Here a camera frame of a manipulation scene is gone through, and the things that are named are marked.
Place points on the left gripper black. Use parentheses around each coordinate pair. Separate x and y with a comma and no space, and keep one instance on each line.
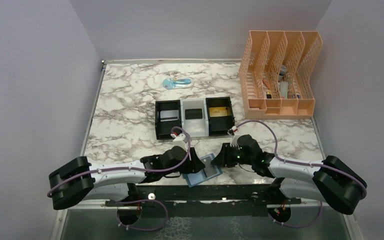
(196,164)

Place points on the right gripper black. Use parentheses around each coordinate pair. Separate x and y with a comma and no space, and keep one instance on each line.
(223,159)

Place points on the blue leather card holder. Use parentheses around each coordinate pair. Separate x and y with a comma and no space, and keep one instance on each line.
(204,175)

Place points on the white credit card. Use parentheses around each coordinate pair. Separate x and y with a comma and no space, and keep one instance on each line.
(168,115)

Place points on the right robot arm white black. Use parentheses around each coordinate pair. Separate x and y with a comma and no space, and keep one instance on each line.
(329,180)

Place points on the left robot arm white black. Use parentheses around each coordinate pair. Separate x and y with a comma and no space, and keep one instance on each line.
(80,180)

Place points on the gold card in right tray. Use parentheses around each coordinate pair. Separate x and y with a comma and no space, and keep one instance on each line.
(218,112)

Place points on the black card in middle tray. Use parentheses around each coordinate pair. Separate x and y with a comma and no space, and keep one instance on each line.
(193,113)

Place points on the black right tray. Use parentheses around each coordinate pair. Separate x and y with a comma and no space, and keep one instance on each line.
(219,126)

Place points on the black tray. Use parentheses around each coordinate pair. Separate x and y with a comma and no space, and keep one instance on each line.
(163,130)
(219,126)

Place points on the white middle tray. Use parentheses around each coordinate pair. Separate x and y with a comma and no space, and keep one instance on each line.
(195,128)

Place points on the black left tray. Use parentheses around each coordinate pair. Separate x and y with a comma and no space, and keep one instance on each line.
(163,130)

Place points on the blue blister pack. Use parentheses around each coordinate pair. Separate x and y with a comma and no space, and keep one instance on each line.
(177,83)

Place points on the grey item in organizer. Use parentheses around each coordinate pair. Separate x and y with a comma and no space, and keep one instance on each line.
(283,87)

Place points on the orange plastic file organizer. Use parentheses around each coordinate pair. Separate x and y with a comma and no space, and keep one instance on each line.
(264,53)

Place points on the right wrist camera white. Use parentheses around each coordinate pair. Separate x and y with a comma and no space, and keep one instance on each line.
(232,132)

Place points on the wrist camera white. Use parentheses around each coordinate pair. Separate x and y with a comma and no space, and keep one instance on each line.
(232,132)
(181,140)

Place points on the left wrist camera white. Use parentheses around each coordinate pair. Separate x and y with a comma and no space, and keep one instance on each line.
(181,140)

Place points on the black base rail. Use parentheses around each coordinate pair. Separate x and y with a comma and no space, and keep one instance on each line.
(170,194)

